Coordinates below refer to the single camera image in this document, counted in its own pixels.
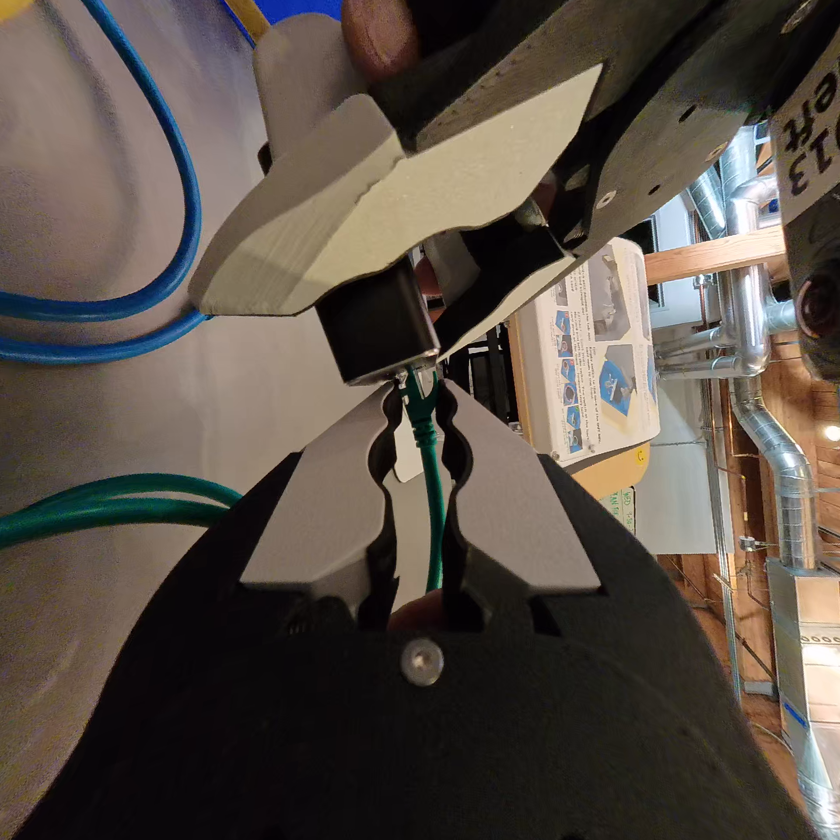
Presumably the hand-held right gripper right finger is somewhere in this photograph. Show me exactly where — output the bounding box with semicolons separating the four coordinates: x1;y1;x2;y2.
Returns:
438;379;602;624

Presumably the silver ventilation duct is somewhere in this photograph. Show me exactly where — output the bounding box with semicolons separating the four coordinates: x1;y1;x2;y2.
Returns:
656;125;840;840

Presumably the green ethernet cable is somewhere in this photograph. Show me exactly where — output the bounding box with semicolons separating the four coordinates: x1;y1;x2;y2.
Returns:
0;364;447;595

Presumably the printed instruction sheet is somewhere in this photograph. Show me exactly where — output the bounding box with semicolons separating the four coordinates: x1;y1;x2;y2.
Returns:
512;236;660;468

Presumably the black network switch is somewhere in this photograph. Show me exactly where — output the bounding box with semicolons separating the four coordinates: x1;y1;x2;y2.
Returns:
317;259;442;387

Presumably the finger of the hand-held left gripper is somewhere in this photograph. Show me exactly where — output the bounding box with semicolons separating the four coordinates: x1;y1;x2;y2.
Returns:
189;13;605;317
420;217;578;363

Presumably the wooden ceiling beam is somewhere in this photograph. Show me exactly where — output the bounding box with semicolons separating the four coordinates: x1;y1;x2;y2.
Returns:
646;226;788;286

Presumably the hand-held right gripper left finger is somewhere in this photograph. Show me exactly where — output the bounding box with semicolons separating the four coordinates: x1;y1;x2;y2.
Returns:
238;387;404;621

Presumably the person's right hand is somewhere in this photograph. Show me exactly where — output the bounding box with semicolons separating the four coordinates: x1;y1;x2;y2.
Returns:
388;587;448;632

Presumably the person's left hand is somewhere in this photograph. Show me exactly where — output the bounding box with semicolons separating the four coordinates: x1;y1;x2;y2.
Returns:
340;0;422;83

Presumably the whiteboard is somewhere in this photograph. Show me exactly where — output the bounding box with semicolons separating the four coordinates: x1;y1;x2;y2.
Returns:
600;486;639;536

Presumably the instruction sheet on stand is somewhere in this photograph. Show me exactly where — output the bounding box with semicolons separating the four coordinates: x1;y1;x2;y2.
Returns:
505;308;652;506

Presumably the blue ethernet cable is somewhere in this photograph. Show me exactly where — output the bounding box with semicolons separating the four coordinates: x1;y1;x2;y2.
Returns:
0;0;211;365

